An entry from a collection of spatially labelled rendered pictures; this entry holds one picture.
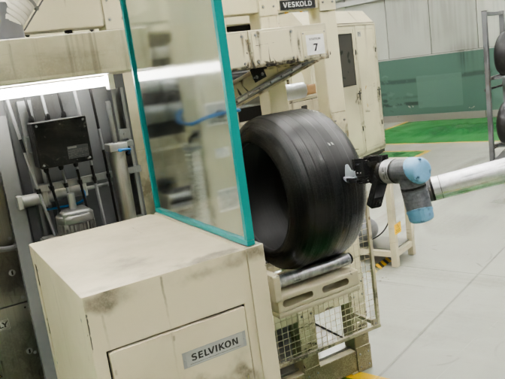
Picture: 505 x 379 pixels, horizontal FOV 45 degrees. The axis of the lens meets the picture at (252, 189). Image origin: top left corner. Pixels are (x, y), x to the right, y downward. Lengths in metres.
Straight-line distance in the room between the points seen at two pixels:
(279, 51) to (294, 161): 0.60
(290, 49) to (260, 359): 1.42
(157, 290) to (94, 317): 0.13
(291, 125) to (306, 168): 0.18
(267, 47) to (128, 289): 1.43
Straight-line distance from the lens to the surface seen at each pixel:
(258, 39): 2.40
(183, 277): 1.24
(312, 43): 2.53
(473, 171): 1.93
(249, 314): 1.33
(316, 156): 2.01
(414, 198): 1.79
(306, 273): 2.17
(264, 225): 2.47
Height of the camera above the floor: 1.64
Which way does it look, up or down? 11 degrees down
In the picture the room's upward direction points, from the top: 8 degrees counter-clockwise
